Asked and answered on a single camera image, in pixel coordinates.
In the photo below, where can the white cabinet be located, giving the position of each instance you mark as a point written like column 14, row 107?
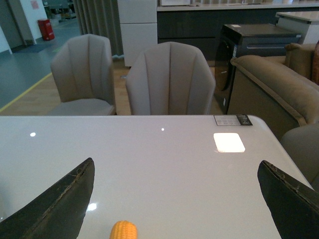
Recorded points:
column 138, row 24

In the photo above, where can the brown sofa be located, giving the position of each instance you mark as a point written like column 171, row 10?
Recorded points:
column 278, row 89

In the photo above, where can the red box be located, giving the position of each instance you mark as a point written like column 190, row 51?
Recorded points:
column 46, row 29

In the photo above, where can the dark kitchen counter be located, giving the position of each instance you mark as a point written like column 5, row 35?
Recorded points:
column 200, row 23

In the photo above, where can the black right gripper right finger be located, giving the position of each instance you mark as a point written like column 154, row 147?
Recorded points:
column 294, row 206

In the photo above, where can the beige chair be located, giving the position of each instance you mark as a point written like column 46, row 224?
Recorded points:
column 83, row 73
column 170, row 78

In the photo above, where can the yellow corn cob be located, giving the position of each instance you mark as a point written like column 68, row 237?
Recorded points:
column 123, row 230

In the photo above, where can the table label sticker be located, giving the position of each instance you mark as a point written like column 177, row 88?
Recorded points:
column 224, row 120

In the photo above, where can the beige chair middle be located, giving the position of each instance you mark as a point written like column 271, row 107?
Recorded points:
column 170, row 78

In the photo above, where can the beige chair left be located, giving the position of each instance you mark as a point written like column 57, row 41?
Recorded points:
column 83, row 73

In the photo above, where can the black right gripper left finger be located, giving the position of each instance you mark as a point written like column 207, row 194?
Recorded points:
column 57, row 213

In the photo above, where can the beige curtain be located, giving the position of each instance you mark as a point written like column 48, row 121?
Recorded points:
column 100, row 17

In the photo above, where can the white island counter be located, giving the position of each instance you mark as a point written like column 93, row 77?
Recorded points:
column 305, row 23

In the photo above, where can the grey chair right edge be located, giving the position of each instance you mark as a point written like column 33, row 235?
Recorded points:
column 302, row 145

